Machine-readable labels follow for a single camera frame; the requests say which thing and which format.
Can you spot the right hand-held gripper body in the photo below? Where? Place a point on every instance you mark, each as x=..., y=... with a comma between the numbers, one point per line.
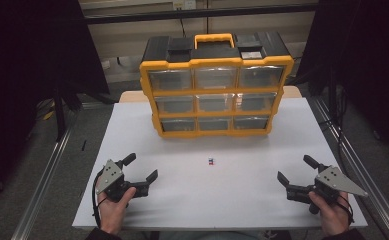
x=335, y=181

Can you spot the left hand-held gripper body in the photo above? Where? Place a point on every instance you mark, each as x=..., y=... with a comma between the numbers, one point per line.
x=110, y=176

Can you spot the clear plastic drawer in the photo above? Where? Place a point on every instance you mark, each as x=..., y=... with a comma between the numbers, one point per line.
x=175, y=105

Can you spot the yellow black organizer case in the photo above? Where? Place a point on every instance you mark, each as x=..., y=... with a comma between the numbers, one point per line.
x=215, y=90

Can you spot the person's right hand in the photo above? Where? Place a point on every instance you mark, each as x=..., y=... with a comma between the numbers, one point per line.
x=333, y=216

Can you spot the person's left hand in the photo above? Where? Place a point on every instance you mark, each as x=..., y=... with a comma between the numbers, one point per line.
x=112, y=215

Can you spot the small black floor object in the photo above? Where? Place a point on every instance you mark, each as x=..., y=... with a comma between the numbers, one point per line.
x=84, y=145

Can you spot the black metal stand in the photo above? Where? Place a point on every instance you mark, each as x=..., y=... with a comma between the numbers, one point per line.
x=59, y=116

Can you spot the yellow floor object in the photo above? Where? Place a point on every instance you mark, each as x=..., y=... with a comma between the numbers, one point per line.
x=48, y=115

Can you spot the set of clear organizer drawers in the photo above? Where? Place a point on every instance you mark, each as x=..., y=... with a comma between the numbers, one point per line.
x=215, y=77

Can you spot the black curtain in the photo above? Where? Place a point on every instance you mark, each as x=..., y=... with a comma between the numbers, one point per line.
x=22, y=66
x=375, y=50

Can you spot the black horizontal bar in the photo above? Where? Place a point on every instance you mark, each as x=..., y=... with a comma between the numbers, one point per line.
x=148, y=16

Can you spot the metal floor rail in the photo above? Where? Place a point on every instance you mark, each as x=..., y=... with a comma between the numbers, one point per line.
x=42, y=186
x=347, y=150

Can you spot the white wall outlet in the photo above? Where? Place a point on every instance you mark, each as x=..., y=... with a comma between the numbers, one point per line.
x=185, y=4

